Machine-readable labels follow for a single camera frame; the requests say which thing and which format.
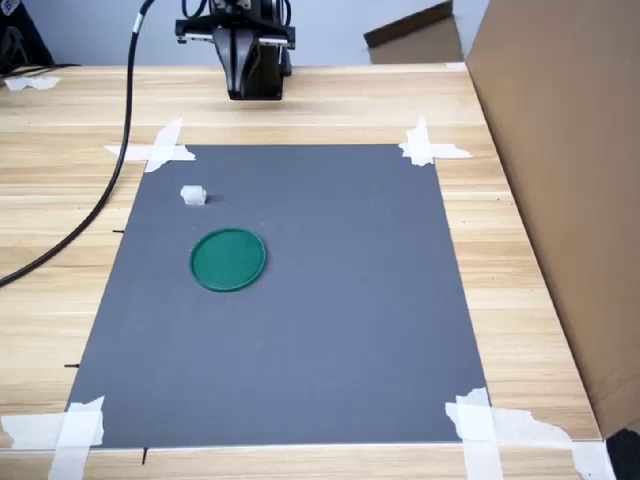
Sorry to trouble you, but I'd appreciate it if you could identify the thick black camera cable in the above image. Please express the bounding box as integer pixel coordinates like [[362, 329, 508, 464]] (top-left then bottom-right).
[[0, 0, 157, 290]]

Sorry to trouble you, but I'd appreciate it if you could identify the white tape strip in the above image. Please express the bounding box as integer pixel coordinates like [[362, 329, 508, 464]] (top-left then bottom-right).
[[47, 395, 107, 480], [0, 411, 104, 451], [568, 438, 618, 480], [104, 143, 197, 164], [444, 387, 504, 480], [143, 118, 184, 174], [405, 116, 436, 168], [487, 405, 575, 447], [398, 141, 474, 161]]

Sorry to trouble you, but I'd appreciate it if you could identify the black rounded object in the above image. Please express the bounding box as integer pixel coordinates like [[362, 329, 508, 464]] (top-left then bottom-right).
[[605, 428, 640, 480]]

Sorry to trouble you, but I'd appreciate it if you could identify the brown cardboard partition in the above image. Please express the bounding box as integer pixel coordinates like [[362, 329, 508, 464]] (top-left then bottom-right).
[[464, 0, 640, 442]]

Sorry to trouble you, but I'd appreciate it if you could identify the round green lid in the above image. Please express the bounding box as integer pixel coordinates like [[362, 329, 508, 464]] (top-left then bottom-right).
[[189, 227, 268, 294]]

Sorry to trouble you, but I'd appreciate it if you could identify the small white plastic terminal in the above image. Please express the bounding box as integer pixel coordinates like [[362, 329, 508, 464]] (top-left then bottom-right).
[[179, 184, 208, 207]]

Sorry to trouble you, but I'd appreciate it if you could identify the crumpled white tape piece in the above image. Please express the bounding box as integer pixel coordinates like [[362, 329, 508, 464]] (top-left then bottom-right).
[[3, 74, 62, 93]]

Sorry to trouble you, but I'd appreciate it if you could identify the brown cardboard box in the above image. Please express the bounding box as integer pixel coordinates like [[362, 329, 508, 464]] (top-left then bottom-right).
[[362, 0, 467, 65]]

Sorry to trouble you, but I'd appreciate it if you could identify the black object with white print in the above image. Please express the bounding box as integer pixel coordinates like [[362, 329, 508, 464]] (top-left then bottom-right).
[[0, 0, 56, 77]]

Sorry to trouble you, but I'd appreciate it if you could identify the dark grey mat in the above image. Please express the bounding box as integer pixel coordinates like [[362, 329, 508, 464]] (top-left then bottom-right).
[[64, 143, 494, 450]]

